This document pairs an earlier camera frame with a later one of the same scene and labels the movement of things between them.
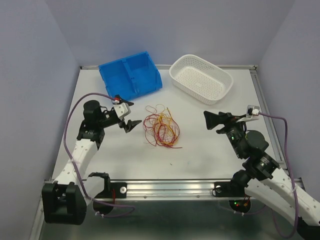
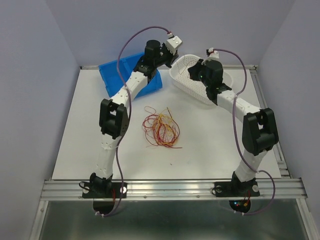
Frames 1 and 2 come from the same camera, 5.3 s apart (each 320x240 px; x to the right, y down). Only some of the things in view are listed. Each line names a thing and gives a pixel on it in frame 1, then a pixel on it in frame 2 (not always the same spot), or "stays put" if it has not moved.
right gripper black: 228,120 to 194,69
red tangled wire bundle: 161,128 stays put
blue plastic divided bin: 131,76 stays put
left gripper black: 130,124 to 172,57
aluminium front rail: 173,190 stays put
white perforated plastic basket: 203,80 stays put
